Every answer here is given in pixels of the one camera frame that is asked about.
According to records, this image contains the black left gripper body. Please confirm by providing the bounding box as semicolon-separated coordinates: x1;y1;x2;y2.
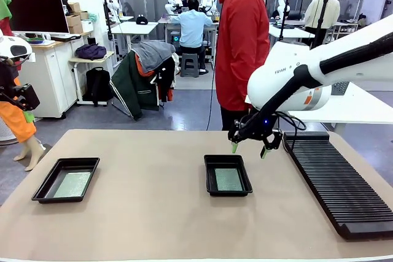
0;57;20;94

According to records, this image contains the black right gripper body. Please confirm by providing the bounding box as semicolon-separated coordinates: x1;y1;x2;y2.
232;116;282;141

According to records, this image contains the green circuit board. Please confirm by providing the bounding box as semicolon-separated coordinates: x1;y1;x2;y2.
53;172;92;198
214;168;243;191

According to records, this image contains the black ESD tray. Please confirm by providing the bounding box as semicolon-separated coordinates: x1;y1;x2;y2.
31;157;101;204
203;154;254;197

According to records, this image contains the mannequin in orange trousers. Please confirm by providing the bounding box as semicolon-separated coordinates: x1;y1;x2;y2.
0;0;45;172

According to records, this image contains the white cabinet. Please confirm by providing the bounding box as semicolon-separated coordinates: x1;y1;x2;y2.
18;31;93;119

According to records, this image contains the black keyboard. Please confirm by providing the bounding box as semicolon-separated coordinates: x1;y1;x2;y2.
50;34;82;42

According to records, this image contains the black computer monitor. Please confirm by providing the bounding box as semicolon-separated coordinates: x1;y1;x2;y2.
6;0;70;34

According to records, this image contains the black backpack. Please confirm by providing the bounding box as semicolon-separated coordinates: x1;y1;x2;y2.
83;66;114;107

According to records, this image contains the small wooden top desk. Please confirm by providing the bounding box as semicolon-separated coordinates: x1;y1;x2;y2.
69;50;116;106

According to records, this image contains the purple bag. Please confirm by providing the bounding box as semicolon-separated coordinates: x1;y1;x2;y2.
75;43;107;61

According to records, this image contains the person in red jacket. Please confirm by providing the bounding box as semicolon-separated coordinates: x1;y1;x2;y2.
212;0;288;131

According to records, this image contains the black slotted board rack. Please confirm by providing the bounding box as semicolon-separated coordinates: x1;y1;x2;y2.
282;131;393;240

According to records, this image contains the grey mesh basket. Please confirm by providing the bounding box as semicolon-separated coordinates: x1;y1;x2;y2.
331;81;351;96

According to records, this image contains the grey plastic stool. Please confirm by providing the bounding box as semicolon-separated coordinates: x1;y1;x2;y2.
179;53;200;78

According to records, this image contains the white side table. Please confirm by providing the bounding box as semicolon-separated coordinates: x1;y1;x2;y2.
245;82;393;136

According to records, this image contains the black jacket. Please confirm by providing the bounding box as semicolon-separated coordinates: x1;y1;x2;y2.
152;56;176;103

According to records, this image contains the dark green jacket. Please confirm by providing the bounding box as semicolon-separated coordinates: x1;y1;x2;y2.
109;49;163;121

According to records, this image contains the person in light blue shirt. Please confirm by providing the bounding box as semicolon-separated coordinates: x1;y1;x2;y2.
170;0;213;74

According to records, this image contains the grey hoodie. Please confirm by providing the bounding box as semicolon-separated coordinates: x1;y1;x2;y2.
131;40;176;73

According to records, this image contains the person in beige top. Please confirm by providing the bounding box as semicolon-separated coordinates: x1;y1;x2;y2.
303;0;341;48

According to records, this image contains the white background desk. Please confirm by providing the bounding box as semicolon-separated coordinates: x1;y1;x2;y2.
110;21;159;57

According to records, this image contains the metal storage shelf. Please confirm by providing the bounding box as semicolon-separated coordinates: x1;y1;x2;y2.
333;21;359;42

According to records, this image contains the thin black camera cable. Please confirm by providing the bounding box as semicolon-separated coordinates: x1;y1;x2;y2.
274;111;308;154

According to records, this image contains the black sleeved right arm cable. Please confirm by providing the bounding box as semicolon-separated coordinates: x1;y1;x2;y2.
239;31;393;140

